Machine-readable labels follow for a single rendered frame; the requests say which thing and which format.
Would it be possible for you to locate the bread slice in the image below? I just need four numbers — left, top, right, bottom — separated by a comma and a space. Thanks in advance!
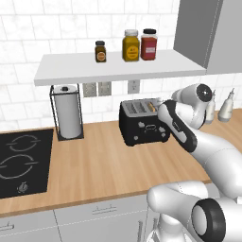
147, 101, 157, 113

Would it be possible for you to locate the black toaster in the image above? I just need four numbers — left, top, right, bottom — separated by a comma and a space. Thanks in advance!
118, 97, 171, 147

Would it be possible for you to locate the red spice jar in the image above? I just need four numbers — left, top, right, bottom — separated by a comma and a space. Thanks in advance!
140, 28, 159, 61

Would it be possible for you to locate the yellow spice jar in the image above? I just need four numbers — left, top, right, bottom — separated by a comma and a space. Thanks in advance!
122, 28, 141, 63

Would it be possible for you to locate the white bottle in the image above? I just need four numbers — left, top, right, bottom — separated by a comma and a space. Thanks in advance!
217, 87, 236, 124

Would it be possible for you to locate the small brown spice jar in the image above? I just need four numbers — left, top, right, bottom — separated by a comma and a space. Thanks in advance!
95, 40, 108, 63

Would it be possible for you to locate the white paper towel roll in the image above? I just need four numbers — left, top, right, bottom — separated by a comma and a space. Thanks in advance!
53, 84, 82, 140

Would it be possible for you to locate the black paper towel holder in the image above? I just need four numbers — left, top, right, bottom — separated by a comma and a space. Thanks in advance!
49, 83, 86, 142

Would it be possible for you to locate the grey drawer front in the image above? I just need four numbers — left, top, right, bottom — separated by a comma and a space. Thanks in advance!
53, 194, 149, 229
0, 209, 60, 242

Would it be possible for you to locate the grey cupboard door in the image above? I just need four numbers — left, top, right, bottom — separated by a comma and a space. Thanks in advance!
58, 210, 148, 242

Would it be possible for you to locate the black hob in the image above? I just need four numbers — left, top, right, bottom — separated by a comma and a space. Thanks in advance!
0, 128, 55, 200

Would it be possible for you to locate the grey wall socket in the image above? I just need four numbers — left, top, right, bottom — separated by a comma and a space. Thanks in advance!
97, 80, 112, 97
82, 81, 97, 98
127, 78, 141, 95

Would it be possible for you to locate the white wall shelf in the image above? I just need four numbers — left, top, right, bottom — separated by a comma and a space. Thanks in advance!
33, 48, 208, 87

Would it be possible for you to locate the grey wall cupboard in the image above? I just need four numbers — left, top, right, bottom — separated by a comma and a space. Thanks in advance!
173, 0, 242, 77

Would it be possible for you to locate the grey drawer handle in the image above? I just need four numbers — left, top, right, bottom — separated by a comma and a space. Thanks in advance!
92, 204, 118, 216
0, 222, 15, 233

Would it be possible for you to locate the grey cupboard door handle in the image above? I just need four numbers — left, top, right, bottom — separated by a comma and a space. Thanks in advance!
137, 219, 145, 242
152, 216, 159, 236

